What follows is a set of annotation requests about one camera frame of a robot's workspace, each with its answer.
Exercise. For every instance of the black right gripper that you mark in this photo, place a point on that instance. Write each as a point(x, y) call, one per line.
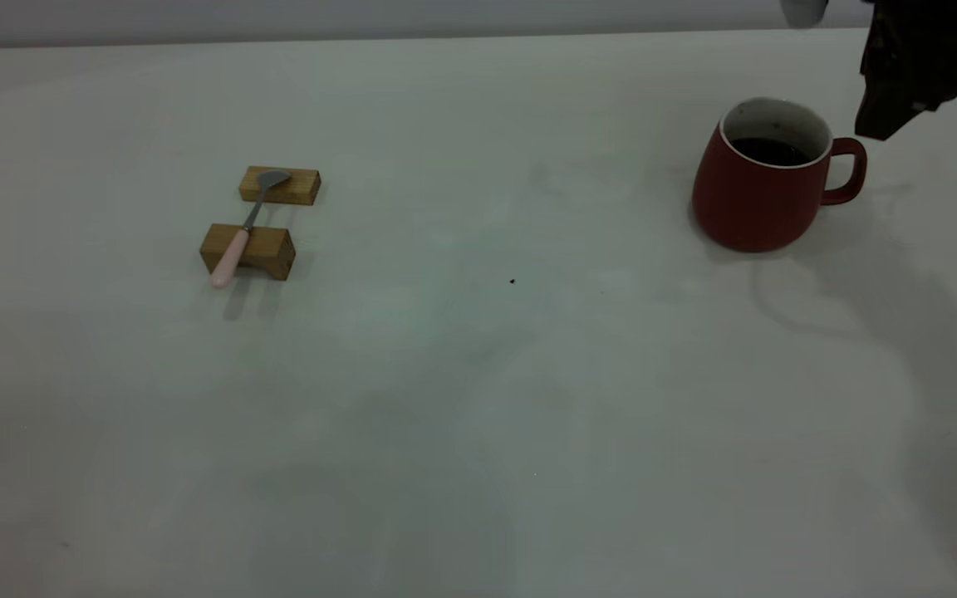
point(923, 33)

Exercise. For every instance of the red ceramic cup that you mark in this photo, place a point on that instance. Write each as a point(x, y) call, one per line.
point(753, 199)

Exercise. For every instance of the flat wooden block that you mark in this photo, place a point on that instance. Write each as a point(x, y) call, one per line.
point(302, 189)

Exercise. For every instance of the arched wooden block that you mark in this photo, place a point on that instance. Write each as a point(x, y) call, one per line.
point(272, 247)

